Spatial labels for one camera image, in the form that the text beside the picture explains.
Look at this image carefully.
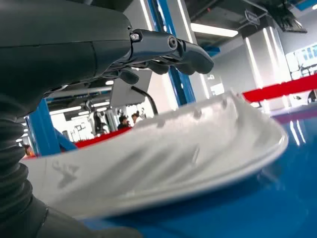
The white humanoid robot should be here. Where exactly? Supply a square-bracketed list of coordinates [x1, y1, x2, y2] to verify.
[94, 111, 109, 135]

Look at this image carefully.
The long red barrier belt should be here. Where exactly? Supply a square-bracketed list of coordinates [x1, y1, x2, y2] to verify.
[74, 74, 317, 149]

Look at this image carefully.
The person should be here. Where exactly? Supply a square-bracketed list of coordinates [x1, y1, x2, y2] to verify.
[117, 115, 131, 131]
[131, 111, 143, 125]

